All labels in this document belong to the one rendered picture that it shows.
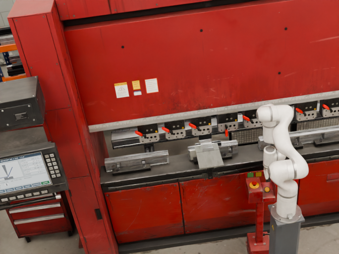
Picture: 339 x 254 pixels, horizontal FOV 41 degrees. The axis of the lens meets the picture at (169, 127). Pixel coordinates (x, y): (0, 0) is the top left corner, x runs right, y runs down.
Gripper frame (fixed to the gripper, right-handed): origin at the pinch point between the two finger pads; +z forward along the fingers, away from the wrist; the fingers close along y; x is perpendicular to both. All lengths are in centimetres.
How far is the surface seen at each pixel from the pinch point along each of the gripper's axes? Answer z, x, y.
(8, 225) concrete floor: 89, -240, -48
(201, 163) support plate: -15, -48, -9
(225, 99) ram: -54, -26, -32
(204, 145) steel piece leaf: -13, -45, -28
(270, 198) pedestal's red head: 14.7, 1.4, 6.4
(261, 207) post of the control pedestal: 29.7, -4.6, 2.3
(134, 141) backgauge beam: -5, -101, -50
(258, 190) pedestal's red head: 6.0, -7.7, 4.8
